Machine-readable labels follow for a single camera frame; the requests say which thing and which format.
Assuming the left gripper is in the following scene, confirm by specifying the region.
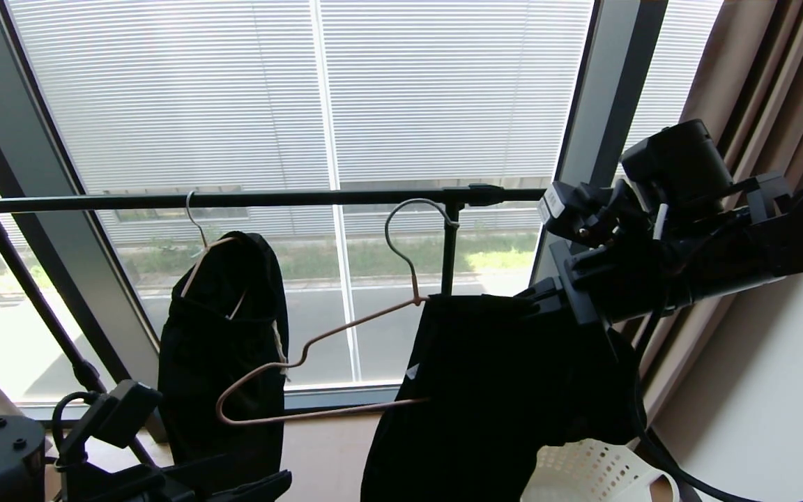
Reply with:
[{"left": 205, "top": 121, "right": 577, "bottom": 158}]
[{"left": 59, "top": 455, "right": 236, "bottom": 502}]

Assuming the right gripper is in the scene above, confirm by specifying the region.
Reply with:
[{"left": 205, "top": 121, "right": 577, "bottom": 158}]
[{"left": 546, "top": 229, "right": 787, "bottom": 328}]

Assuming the black garment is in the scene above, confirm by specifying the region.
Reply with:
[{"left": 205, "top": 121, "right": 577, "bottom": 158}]
[
  {"left": 157, "top": 231, "right": 290, "bottom": 476},
  {"left": 360, "top": 291, "right": 648, "bottom": 502}
]

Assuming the pink clothes hanger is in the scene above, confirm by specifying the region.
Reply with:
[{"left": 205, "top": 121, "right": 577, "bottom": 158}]
[
  {"left": 178, "top": 191, "right": 247, "bottom": 321},
  {"left": 215, "top": 198, "right": 461, "bottom": 427}
]

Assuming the white laundry basket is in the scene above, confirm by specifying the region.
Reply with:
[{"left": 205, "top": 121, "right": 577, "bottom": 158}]
[{"left": 520, "top": 437, "right": 682, "bottom": 502}]

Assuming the black clothes rack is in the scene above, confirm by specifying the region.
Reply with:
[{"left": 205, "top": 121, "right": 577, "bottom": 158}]
[{"left": 0, "top": 183, "right": 550, "bottom": 469}]

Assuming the window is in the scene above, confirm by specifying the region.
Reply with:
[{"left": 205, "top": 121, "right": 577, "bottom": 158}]
[{"left": 0, "top": 0, "right": 726, "bottom": 419}]

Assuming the black cable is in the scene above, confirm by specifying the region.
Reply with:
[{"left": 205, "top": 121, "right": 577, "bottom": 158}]
[
  {"left": 633, "top": 307, "right": 803, "bottom": 502},
  {"left": 50, "top": 391, "right": 100, "bottom": 464}
]

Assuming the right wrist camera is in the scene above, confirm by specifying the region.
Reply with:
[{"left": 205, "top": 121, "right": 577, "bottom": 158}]
[{"left": 537, "top": 179, "right": 655, "bottom": 246}]

